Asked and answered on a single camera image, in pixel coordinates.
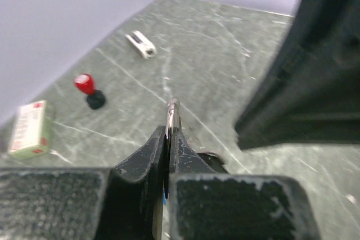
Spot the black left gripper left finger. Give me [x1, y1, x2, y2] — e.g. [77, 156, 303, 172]
[1, 126, 165, 239]

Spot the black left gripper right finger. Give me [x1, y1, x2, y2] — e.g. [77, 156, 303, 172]
[168, 130, 321, 239]

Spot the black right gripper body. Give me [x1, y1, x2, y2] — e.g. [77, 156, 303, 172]
[235, 0, 359, 150]

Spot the blue key tag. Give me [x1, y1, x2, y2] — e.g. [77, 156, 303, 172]
[163, 179, 169, 205]

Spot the white and green small box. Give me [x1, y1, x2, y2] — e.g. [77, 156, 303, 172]
[8, 100, 55, 159]

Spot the white clip device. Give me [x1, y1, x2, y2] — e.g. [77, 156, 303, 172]
[125, 30, 157, 59]

